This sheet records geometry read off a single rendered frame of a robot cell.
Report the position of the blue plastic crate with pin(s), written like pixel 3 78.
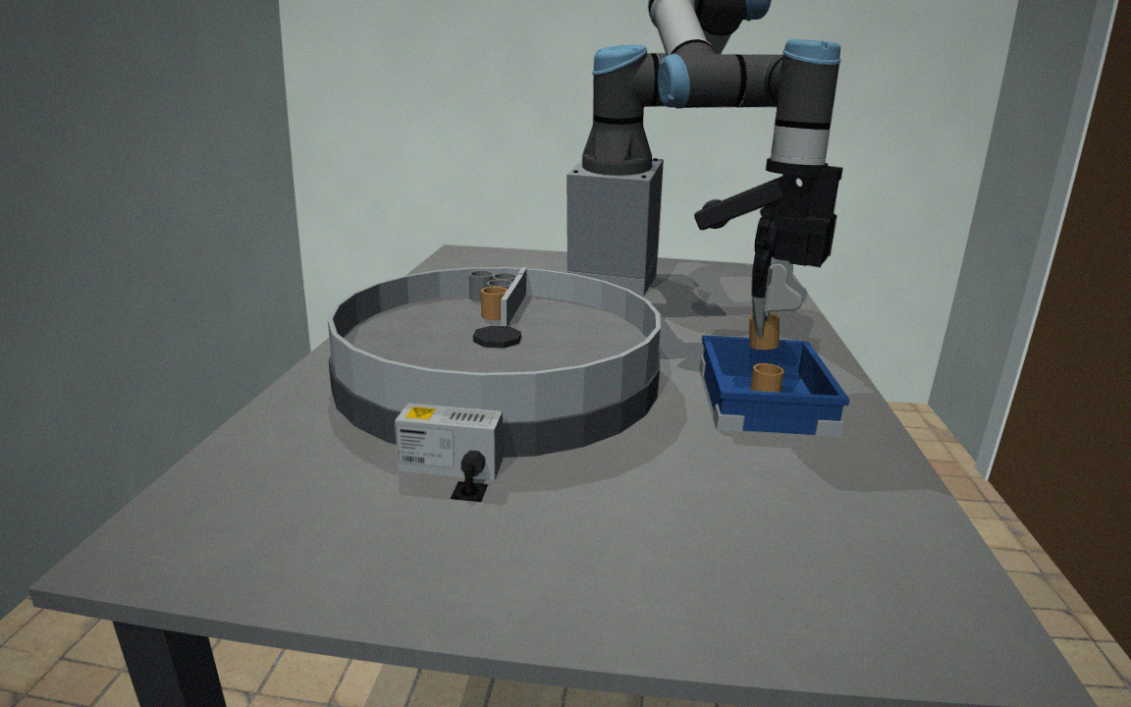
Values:
pixel 738 409

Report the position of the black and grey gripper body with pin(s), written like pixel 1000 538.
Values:
pixel 805 210

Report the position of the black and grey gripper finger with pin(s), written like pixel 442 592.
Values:
pixel 779 295
pixel 801 290

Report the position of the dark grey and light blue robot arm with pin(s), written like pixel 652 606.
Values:
pixel 696 74

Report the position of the bronze bushing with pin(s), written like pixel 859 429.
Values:
pixel 771 337
pixel 766 377
pixel 491 302

